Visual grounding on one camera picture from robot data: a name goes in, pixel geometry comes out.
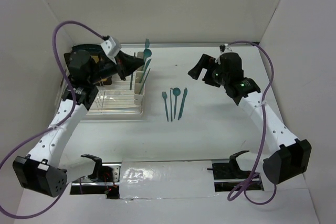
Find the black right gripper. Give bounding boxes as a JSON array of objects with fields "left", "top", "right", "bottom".
[{"left": 188, "top": 54, "right": 229, "bottom": 88}]

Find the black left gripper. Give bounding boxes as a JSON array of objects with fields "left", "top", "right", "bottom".
[{"left": 88, "top": 49, "right": 144, "bottom": 84}]

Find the teal chopstick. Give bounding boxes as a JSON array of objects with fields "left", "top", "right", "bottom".
[
  {"left": 170, "top": 88, "right": 173, "bottom": 122},
  {"left": 129, "top": 52, "right": 136, "bottom": 91},
  {"left": 139, "top": 69, "right": 151, "bottom": 94}
]

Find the teal spoon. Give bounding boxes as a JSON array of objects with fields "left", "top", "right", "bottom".
[
  {"left": 143, "top": 48, "right": 152, "bottom": 62},
  {"left": 172, "top": 87, "right": 181, "bottom": 119}
]

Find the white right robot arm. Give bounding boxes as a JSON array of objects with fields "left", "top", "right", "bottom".
[{"left": 188, "top": 52, "right": 312, "bottom": 185}]

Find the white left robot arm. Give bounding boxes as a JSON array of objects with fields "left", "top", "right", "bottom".
[{"left": 13, "top": 50, "right": 144, "bottom": 198}]

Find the black framed yellow plate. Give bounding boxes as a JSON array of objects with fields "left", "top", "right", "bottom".
[{"left": 64, "top": 43, "right": 116, "bottom": 84}]

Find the clear dish rack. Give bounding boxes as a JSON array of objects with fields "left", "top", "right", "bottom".
[{"left": 56, "top": 77, "right": 145, "bottom": 117}]

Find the cream utensil holder near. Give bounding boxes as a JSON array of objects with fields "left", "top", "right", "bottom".
[{"left": 134, "top": 71, "right": 144, "bottom": 105}]

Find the small teal fork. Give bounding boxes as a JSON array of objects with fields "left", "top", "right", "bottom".
[{"left": 162, "top": 91, "right": 169, "bottom": 121}]

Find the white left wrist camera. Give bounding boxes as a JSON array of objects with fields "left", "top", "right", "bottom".
[{"left": 100, "top": 36, "right": 122, "bottom": 61}]

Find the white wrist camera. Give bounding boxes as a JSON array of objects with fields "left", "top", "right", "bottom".
[
  {"left": 219, "top": 44, "right": 233, "bottom": 54},
  {"left": 100, "top": 36, "right": 122, "bottom": 61}
]

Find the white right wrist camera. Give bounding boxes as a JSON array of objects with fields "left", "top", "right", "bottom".
[{"left": 219, "top": 44, "right": 233, "bottom": 54}]

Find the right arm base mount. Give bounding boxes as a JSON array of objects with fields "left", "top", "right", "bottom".
[{"left": 207, "top": 150, "right": 250, "bottom": 192}]

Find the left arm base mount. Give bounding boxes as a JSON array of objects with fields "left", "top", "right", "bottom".
[{"left": 70, "top": 154, "right": 121, "bottom": 199}]

